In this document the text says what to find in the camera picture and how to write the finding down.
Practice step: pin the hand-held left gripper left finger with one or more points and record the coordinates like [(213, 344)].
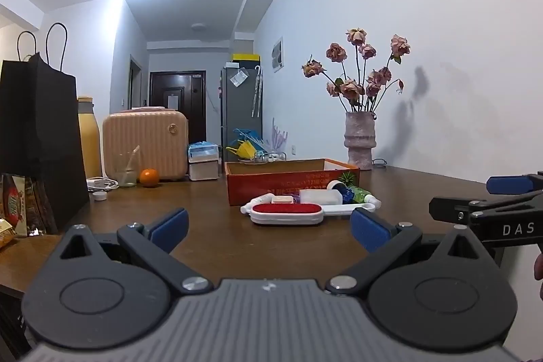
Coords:
[(169, 227)]

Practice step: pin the dark brown door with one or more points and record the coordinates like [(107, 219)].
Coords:
[(193, 111)]

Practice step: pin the yellow thermos bottle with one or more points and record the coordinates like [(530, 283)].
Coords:
[(89, 141)]

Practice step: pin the red and white lint brush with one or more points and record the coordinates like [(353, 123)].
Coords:
[(284, 213)]

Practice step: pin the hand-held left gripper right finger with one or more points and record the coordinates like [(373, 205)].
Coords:
[(369, 232)]

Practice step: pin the black paper bag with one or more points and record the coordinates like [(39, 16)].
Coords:
[(38, 124)]

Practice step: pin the translucent white plastic container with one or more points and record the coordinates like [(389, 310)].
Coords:
[(320, 197)]

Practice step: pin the person's right hand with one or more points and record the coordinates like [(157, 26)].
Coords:
[(539, 273)]

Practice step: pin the hanging clear umbrella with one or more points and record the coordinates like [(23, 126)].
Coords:
[(256, 95)]

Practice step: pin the blue notched cap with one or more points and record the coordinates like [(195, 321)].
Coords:
[(348, 195)]

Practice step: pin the white and purple small item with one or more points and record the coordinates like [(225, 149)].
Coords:
[(296, 199)]

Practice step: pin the small white bottle cap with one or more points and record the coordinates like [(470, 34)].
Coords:
[(100, 197)]

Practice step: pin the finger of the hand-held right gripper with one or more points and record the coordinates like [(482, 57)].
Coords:
[(447, 208), (507, 184)]

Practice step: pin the framed wall picture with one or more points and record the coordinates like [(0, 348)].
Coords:
[(277, 54)]

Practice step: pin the purple plastic hangers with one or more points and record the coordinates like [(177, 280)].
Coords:
[(280, 137)]

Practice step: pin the clear measuring cup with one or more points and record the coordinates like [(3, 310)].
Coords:
[(125, 176)]

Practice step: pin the orange cardboard box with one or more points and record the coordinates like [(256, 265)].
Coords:
[(271, 179)]

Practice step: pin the blue folding rack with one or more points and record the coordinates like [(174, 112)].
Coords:
[(246, 135)]

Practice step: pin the dried pink roses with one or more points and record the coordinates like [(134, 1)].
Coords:
[(350, 88)]

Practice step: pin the paper note on fridge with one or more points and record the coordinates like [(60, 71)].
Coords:
[(238, 79)]

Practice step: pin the yellow plastic dustpan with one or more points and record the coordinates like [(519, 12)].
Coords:
[(242, 150)]

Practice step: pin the green plastic bottle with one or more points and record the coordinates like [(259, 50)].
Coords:
[(361, 195)]

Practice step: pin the blue tissue pack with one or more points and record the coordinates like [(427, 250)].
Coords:
[(203, 152)]

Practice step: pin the orange fruit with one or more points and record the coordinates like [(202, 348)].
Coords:
[(149, 177)]

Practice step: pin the yellow snack packet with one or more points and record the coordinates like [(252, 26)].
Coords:
[(5, 232)]

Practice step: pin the white paper notice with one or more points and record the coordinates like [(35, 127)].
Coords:
[(172, 101)]

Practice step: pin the grey fridge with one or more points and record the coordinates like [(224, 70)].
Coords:
[(237, 111)]

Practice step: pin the small ceiling lamp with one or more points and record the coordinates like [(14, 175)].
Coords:
[(198, 26)]

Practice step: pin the brown printed snack packet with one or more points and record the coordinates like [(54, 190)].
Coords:
[(21, 205)]

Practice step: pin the pink textured vase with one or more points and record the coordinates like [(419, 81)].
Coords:
[(360, 141)]

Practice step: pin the yellow and black box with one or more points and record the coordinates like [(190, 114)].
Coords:
[(246, 60)]

